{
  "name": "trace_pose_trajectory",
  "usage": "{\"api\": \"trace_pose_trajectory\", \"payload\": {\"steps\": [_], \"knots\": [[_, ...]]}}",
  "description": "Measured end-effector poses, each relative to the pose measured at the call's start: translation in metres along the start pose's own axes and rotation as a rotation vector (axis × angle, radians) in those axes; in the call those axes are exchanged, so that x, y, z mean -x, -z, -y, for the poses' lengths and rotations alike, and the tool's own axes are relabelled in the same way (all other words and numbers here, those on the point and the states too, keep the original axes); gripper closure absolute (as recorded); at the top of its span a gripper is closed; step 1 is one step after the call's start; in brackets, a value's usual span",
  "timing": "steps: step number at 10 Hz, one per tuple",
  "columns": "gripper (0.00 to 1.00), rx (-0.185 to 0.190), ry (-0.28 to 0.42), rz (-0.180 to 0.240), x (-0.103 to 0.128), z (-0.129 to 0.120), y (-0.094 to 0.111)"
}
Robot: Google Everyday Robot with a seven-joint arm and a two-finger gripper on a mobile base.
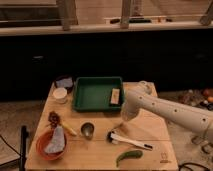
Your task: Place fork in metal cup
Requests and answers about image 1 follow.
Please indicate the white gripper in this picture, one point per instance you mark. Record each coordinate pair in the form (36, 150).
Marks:
(129, 112)

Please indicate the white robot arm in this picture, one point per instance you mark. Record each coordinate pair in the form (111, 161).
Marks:
(196, 120)

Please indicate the metal cup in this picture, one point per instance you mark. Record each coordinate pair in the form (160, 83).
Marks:
(87, 130)

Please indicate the white paper cup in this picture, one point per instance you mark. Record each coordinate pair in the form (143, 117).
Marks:
(60, 95)

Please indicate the small wooden block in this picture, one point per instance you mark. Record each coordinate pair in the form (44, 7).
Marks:
(115, 96)

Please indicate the green plastic tray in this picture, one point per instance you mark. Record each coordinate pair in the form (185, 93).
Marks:
(93, 94)

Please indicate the green chili pepper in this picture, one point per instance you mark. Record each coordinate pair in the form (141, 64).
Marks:
(133, 154)

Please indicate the dark blue bowl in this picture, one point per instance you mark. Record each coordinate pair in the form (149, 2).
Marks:
(64, 82)

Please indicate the grey cloth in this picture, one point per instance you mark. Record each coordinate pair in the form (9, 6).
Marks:
(57, 142)

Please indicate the orange bowl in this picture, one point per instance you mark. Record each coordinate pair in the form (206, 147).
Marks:
(42, 143)

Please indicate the black chair frame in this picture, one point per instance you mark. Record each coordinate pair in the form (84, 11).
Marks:
(24, 136)

